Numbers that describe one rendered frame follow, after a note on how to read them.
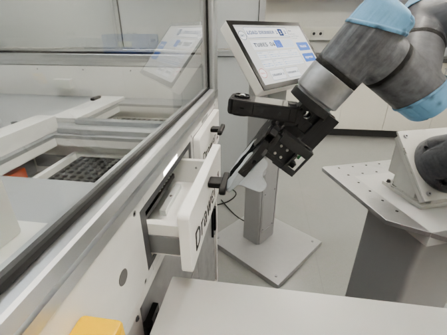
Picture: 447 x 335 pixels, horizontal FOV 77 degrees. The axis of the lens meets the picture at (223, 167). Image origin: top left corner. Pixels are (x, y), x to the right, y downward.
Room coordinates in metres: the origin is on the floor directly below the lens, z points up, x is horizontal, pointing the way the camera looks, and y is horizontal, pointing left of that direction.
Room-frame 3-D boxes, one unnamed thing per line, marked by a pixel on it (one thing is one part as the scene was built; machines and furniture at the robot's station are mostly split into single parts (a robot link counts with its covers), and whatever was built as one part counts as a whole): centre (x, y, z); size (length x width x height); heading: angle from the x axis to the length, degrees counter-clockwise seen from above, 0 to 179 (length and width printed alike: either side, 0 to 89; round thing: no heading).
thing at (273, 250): (1.34, -0.25, 0.51); 0.50 x 0.45 x 1.02; 45
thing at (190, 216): (0.47, 0.04, 0.87); 0.29 x 0.02 x 0.11; 172
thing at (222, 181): (0.47, 0.01, 0.91); 0.07 x 0.04 x 0.01; 172
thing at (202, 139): (0.79, 0.04, 0.87); 0.29 x 0.02 x 0.11; 172
